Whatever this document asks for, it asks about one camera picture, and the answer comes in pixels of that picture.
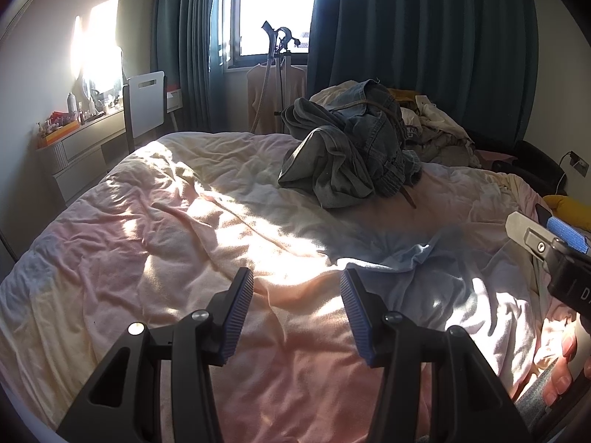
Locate beige hanging garment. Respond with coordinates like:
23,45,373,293
246,64,307,134

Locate white desk with clutter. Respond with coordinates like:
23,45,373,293
37,109,128,206

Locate black bedside object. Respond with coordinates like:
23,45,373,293
469,131,567,196

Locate wall power socket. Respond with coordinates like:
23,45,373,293
569,151,589,177

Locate garment steamer stand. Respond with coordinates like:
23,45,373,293
249,21,301,133

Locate white chair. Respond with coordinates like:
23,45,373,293
122,71,166,153

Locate blue denim jeans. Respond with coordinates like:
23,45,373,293
277,79,423,209

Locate yellow plush pillow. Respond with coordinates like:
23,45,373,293
543,195,591,232

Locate dark teal right curtain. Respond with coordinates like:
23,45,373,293
308,0,539,143

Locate pile of cream clothes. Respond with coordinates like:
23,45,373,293
308,80,482,169

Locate pastel pink bed duvet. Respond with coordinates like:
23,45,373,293
1,133,574,442

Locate person right hand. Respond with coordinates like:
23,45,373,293
542,330,578,406

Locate dark teal curtain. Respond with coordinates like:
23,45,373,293
151,0,228,133
308,0,539,143

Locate dark teal left curtain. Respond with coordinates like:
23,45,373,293
151,0,228,133

